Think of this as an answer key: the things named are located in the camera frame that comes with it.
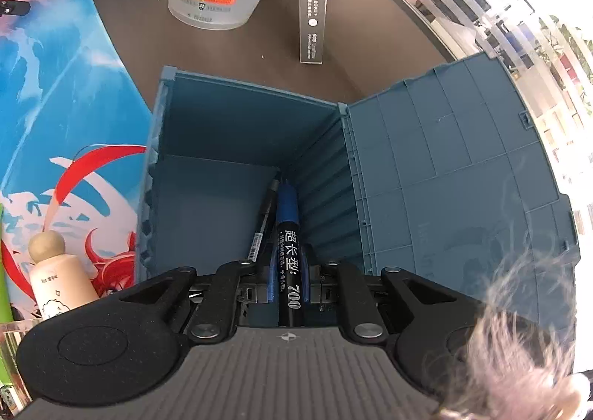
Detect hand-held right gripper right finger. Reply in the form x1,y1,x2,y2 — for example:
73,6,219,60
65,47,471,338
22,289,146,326
307,261,466,343

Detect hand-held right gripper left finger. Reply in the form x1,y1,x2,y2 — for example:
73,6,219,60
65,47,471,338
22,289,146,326
119,260,279,342

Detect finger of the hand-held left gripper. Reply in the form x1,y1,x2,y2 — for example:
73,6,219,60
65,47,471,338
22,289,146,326
0,0,32,16

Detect blue and black marker pen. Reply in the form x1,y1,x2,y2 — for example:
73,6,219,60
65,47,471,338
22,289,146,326
275,178,310,329

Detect blue plastic storage box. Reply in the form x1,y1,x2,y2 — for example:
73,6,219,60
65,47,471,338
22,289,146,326
136,51,583,329

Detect thin black pen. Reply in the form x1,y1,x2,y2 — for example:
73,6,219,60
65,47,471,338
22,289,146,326
247,171,284,264

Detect printed blue red desk mat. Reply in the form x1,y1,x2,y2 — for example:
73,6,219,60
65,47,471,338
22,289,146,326
0,0,157,324

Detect pink fluffy tuft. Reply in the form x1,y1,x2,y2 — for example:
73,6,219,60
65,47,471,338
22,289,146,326
434,253,590,420

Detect cream bottle with wooden cap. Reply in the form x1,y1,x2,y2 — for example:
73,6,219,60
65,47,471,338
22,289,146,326
28,230,101,321

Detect clear acrylic holder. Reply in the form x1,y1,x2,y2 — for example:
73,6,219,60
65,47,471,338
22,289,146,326
0,317,48,420

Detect green plastic item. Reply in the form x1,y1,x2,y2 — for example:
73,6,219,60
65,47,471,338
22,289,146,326
0,202,22,402

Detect small grey cardboard box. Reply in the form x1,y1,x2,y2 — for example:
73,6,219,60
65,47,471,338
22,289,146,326
296,0,333,66

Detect blurred storage shelves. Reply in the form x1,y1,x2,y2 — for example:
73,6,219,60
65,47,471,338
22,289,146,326
357,0,593,236

